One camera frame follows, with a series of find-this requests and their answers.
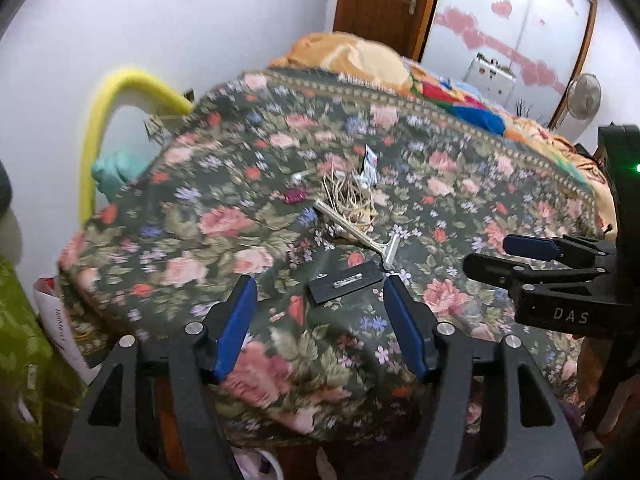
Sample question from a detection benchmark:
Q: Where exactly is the white blue toothpaste tube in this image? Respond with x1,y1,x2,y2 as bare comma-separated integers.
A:
357,145,378,188

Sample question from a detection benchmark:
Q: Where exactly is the silver disposable razor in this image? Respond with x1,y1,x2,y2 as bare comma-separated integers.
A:
314,200,401,270

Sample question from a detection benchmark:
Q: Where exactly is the black flat card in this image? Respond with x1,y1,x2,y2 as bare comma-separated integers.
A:
308,261,384,304

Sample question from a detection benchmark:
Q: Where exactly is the white electric fan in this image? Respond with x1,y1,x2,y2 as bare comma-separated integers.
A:
555,73,602,129

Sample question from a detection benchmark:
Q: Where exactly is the white box with holes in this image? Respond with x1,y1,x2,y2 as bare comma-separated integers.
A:
463,53,516,107

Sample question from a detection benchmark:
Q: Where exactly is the dark floral bedspread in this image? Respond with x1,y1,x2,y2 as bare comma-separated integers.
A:
58,68,601,445

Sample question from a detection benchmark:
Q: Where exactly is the white paper bag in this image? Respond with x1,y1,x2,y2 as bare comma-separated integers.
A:
32,278,101,385

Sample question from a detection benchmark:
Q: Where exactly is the green patterned bag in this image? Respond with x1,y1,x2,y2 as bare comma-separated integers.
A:
1,259,86,469

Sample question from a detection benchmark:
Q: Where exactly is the teal cloth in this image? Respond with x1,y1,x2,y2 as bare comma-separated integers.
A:
91,151,151,203

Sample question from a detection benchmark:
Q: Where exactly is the wardrobe with pink hearts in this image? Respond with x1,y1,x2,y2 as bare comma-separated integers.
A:
420,0,598,127

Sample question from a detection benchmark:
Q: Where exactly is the yellow foam tube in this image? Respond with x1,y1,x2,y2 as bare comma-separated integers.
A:
78,66,196,226

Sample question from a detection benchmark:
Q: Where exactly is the brown wooden door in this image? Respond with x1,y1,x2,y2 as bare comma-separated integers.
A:
332,0,436,61

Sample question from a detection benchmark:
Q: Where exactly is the tangled white cable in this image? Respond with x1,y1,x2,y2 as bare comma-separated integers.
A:
319,169,392,233

